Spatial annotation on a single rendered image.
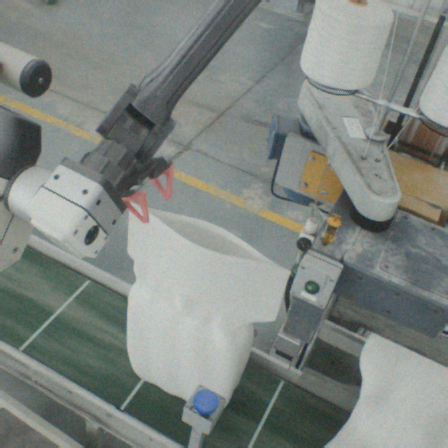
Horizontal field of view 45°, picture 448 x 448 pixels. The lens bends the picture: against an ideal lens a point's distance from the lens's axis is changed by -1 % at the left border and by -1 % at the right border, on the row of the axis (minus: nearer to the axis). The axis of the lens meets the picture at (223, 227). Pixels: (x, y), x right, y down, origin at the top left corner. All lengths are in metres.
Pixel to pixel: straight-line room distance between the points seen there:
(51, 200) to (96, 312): 1.30
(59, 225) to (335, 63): 0.65
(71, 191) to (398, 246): 0.65
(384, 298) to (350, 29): 0.53
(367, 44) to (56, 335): 1.45
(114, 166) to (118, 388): 1.17
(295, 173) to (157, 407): 0.91
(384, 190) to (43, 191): 0.66
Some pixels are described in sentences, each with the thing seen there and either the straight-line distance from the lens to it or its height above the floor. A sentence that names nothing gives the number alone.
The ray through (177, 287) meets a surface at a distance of 1.59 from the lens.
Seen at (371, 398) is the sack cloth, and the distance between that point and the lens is 1.52.
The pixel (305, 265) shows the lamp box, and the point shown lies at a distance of 1.05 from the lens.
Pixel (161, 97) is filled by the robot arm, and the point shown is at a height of 1.60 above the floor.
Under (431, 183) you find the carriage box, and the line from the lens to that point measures 1.39.
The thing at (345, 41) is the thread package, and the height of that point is 1.63.
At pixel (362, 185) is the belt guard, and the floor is 1.42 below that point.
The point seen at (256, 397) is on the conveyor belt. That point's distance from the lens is 1.98.
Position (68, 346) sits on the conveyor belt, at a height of 0.38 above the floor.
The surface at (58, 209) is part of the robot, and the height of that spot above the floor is 1.49.
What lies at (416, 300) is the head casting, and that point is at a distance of 1.10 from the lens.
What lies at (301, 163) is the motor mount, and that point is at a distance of 1.46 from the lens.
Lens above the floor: 2.05
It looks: 42 degrees down
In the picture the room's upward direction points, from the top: 11 degrees clockwise
